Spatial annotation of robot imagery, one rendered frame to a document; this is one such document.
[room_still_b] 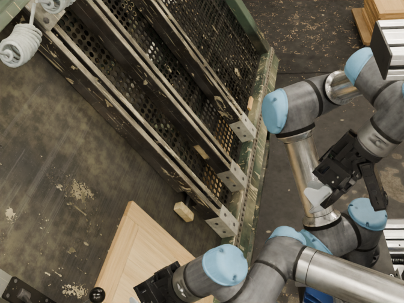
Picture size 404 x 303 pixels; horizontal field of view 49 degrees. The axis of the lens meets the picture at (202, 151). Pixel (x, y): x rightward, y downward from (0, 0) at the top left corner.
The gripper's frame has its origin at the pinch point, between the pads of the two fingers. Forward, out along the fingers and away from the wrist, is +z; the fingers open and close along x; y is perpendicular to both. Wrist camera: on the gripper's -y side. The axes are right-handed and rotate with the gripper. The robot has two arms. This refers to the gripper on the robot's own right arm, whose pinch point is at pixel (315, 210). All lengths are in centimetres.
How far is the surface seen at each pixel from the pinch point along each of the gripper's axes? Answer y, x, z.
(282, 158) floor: 3, -196, 101
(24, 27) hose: 75, 16, 2
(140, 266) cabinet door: 24, 1, 53
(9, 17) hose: 73, 23, -3
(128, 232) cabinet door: 33, -1, 48
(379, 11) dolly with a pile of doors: 17, -323, 5
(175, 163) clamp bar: 38, -30, 39
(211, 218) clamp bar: 16, -39, 55
